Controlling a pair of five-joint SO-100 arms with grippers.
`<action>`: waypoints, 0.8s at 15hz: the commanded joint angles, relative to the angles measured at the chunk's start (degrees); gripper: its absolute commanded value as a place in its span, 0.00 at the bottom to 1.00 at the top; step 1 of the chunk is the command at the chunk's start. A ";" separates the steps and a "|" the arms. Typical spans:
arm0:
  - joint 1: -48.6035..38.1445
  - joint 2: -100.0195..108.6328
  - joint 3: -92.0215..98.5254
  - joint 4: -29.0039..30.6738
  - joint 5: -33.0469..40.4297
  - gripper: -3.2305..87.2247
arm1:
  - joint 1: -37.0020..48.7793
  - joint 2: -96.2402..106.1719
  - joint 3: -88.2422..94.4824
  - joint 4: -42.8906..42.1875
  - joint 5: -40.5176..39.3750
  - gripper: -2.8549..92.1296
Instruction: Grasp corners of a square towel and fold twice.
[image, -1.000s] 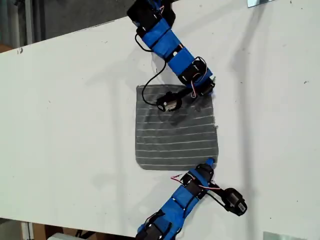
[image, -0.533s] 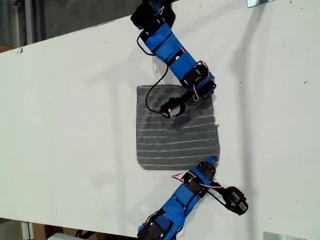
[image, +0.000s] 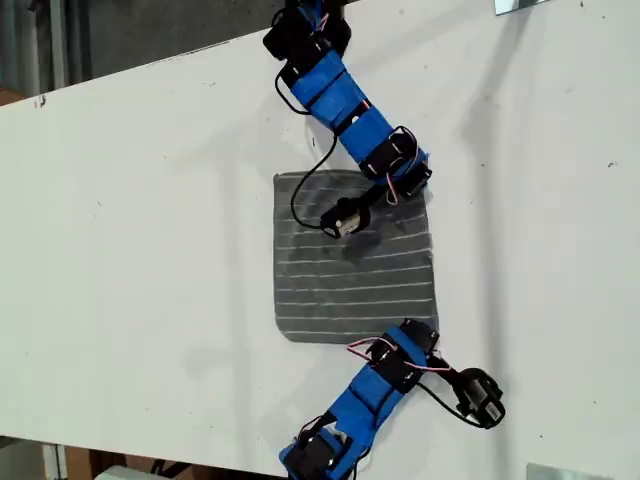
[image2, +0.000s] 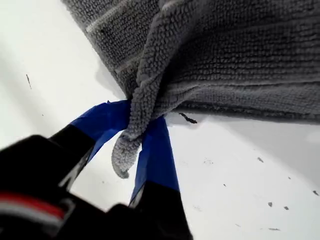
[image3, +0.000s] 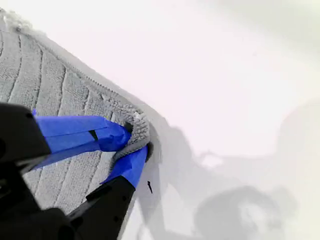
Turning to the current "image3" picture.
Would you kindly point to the grey striped towel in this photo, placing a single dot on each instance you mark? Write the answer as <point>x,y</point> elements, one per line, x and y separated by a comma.
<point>50,87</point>

